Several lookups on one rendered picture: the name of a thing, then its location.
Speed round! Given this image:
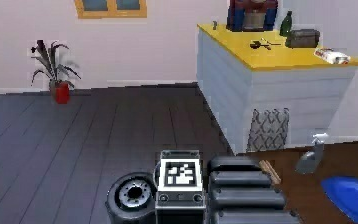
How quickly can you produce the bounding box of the brown wooden stick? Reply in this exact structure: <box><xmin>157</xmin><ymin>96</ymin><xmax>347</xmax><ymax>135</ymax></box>
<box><xmin>258</xmin><ymin>159</ymin><xmax>283</xmax><ymax>186</ymax></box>

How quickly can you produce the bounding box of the blue bowl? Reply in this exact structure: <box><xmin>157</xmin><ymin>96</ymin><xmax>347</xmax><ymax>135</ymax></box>
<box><xmin>320</xmin><ymin>176</ymin><xmax>358</xmax><ymax>224</ymax></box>

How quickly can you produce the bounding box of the white cupboard with yellow top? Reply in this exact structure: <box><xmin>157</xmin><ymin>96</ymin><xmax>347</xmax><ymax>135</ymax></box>
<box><xmin>196</xmin><ymin>22</ymin><xmax>358</xmax><ymax>156</ymax></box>

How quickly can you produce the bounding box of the house plant in red pot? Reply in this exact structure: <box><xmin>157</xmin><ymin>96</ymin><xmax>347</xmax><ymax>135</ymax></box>
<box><xmin>30</xmin><ymin>39</ymin><xmax>82</xmax><ymax>105</ymax></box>

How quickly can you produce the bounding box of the brown wooden table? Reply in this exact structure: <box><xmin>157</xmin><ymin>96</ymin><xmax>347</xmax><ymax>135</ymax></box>
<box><xmin>237</xmin><ymin>141</ymin><xmax>358</xmax><ymax>224</ymax></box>

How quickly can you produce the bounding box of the orange framed window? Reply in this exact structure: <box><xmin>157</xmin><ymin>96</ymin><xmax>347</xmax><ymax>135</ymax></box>
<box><xmin>74</xmin><ymin>0</ymin><xmax>148</xmax><ymax>20</ymax></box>

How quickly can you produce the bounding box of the grey patterned cloth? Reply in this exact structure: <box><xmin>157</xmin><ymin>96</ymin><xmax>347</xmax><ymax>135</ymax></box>
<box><xmin>246</xmin><ymin>107</ymin><xmax>291</xmax><ymax>154</ymax></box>

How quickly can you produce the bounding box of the grey spray bottle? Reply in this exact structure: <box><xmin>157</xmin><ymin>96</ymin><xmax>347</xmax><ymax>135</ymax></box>
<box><xmin>294</xmin><ymin>132</ymin><xmax>329</xmax><ymax>175</ymax></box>

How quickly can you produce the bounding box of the white and red packet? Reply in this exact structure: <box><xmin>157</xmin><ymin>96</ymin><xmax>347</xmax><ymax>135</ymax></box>
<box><xmin>313</xmin><ymin>47</ymin><xmax>352</xmax><ymax>65</ymax></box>

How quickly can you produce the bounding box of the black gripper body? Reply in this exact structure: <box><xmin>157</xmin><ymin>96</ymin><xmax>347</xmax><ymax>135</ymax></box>
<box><xmin>104</xmin><ymin>171</ymin><xmax>159</xmax><ymax>224</ymax></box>

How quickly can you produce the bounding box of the red and blue coffee machine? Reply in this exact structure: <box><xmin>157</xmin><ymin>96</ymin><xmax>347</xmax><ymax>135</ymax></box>
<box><xmin>226</xmin><ymin>0</ymin><xmax>279</xmax><ymax>33</ymax></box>

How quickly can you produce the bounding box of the dark grey toaster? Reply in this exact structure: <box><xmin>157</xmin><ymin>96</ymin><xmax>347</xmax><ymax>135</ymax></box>
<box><xmin>284</xmin><ymin>28</ymin><xmax>321</xmax><ymax>49</ymax></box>

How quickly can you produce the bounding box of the dark green bottle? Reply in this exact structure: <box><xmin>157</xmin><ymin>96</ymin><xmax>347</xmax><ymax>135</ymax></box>
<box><xmin>279</xmin><ymin>10</ymin><xmax>294</xmax><ymax>38</ymax></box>

